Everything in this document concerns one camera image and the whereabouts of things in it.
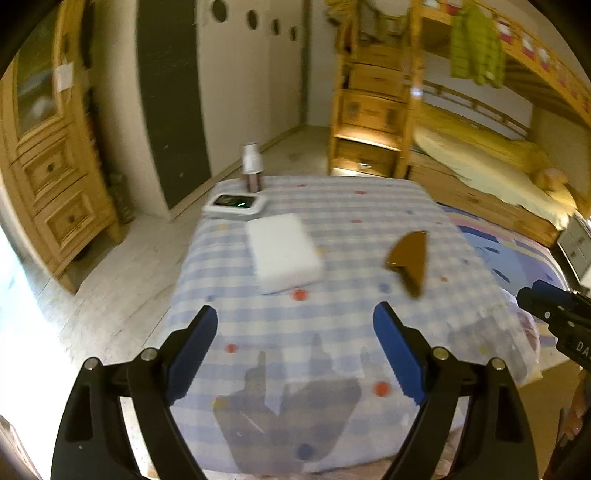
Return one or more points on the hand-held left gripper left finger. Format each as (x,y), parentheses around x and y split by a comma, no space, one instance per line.
(194,350)

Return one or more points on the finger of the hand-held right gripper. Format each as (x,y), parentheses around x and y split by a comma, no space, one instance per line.
(545,302)

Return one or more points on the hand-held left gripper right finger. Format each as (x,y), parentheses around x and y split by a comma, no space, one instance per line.
(399,355)

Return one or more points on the brown wrapper piece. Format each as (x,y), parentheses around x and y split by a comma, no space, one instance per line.
(411,258)

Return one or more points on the white foam block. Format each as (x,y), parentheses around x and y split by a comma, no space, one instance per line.
(284,251)

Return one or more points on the person's right hand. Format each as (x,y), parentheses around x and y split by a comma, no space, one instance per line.
(575,415)

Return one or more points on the grey bedside cabinet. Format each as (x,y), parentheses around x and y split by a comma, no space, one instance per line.
(577,249)

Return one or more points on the pastel striped rug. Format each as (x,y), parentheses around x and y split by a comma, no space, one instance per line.
(508,249)

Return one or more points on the wooden bunk bed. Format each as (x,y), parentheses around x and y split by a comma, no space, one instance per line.
(485,203)

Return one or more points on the beige plush toy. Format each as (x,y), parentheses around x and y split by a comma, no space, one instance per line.
(554,179)

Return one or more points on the blue checked tablecloth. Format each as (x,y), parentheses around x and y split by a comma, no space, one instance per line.
(351,240)

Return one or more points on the white digital clock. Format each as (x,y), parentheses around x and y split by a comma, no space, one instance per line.
(235,210)

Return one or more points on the yellow bedding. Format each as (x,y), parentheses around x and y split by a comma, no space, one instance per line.
(475,157)

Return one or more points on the white and brown bottle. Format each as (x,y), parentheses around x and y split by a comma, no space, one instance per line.
(251,161)

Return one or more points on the wooden cabinet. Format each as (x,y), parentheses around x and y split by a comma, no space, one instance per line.
(51,161)

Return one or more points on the wooden staircase with drawers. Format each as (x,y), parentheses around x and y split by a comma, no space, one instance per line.
(364,110)

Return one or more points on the dark chalkboard panel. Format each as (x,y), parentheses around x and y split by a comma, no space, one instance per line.
(171,92)

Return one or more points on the white wardrobe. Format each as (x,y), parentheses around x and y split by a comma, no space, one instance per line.
(240,92)

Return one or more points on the green padded jacket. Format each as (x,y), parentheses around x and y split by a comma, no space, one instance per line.
(475,46)

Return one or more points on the white paper note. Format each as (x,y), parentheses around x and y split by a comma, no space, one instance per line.
(64,77)

